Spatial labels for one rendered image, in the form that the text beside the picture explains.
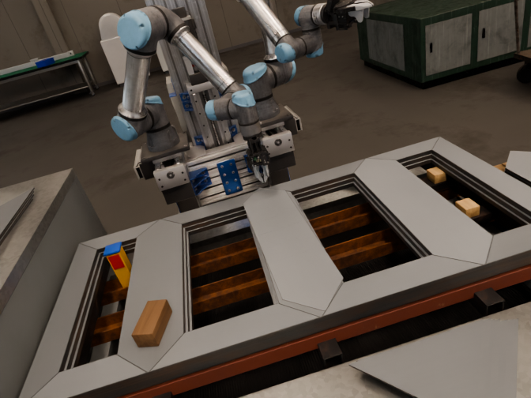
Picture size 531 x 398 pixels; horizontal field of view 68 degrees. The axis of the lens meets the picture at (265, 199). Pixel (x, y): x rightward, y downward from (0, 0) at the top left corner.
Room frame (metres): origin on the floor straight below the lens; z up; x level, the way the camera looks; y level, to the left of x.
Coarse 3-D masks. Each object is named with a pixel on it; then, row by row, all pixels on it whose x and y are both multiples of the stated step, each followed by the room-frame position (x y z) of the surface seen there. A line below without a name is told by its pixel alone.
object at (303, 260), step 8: (320, 248) 0.96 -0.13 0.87; (296, 256) 0.96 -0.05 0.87; (304, 256) 0.95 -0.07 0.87; (312, 256) 0.94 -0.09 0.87; (320, 256) 0.93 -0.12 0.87; (328, 256) 0.92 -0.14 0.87; (272, 264) 0.95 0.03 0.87; (280, 264) 0.94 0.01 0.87; (288, 264) 0.93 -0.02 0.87; (296, 264) 0.92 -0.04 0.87; (304, 264) 0.91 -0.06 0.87; (312, 264) 0.90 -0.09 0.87; (320, 264) 0.89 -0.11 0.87; (272, 272) 0.91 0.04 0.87; (280, 272) 0.90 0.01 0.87; (288, 272) 0.89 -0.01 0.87
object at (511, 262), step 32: (416, 160) 1.38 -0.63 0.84; (448, 160) 1.28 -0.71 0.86; (288, 192) 1.35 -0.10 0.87; (320, 192) 1.35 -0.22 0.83; (480, 192) 1.08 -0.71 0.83; (192, 224) 1.32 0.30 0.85; (224, 224) 1.32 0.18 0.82; (96, 256) 1.27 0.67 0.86; (416, 256) 0.87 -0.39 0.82; (512, 256) 0.74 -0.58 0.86; (96, 288) 1.11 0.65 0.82; (416, 288) 0.72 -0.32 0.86; (448, 288) 0.72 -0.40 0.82; (192, 320) 0.84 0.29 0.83; (320, 320) 0.70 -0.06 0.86; (352, 320) 0.70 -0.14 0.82; (224, 352) 0.68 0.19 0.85; (128, 384) 0.66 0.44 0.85
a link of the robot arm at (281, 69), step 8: (264, 0) 1.87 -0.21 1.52; (272, 0) 1.88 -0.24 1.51; (272, 8) 1.87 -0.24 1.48; (264, 32) 1.88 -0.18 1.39; (264, 40) 1.89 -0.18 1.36; (272, 48) 1.87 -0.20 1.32; (272, 56) 1.87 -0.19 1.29; (272, 64) 1.86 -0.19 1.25; (280, 64) 1.85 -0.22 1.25; (288, 64) 1.88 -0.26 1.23; (280, 72) 1.84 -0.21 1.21; (288, 72) 1.87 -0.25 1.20; (280, 80) 1.84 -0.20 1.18; (288, 80) 1.88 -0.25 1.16
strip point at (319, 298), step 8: (336, 280) 0.81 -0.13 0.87; (312, 288) 0.80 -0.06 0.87; (320, 288) 0.80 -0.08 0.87; (328, 288) 0.79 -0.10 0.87; (336, 288) 0.78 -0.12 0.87; (296, 296) 0.79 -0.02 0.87; (304, 296) 0.78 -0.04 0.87; (312, 296) 0.77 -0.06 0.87; (320, 296) 0.77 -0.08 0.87; (328, 296) 0.76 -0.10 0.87; (304, 304) 0.75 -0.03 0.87; (312, 304) 0.75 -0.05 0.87; (320, 304) 0.74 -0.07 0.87; (328, 304) 0.73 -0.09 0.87
